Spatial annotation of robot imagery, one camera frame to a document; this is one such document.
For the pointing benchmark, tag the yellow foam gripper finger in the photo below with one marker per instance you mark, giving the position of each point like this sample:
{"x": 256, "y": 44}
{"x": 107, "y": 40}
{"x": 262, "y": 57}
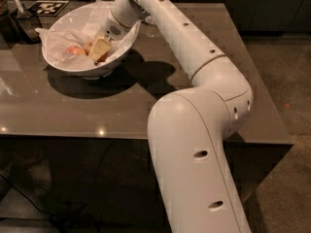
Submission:
{"x": 98, "y": 49}

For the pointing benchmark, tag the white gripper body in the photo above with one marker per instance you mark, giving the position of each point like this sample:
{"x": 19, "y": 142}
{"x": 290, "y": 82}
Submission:
{"x": 109, "y": 33}

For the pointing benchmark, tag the red yellow apple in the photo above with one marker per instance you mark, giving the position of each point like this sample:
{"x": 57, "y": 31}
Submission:
{"x": 76, "y": 50}
{"x": 87, "y": 48}

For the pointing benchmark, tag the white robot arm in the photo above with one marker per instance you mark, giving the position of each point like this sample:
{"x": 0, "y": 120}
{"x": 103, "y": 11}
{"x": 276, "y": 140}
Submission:
{"x": 187, "y": 127}

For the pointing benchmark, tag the white bowl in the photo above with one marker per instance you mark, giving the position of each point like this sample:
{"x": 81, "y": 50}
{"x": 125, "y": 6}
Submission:
{"x": 94, "y": 59}

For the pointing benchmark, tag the white paper in bowl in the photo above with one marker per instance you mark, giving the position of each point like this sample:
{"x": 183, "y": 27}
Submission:
{"x": 61, "y": 46}

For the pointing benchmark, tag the clear plastic water bottle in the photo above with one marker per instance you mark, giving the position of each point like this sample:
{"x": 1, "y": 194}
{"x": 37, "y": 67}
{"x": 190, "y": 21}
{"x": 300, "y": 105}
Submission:
{"x": 147, "y": 17}

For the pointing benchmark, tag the black white marker tag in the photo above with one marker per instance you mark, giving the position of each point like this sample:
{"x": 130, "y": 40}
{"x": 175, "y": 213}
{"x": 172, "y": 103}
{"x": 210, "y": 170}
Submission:
{"x": 47, "y": 8}

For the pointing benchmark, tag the black scoop with handle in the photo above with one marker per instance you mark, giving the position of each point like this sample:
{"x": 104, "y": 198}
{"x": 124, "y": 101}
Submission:
{"x": 26, "y": 24}

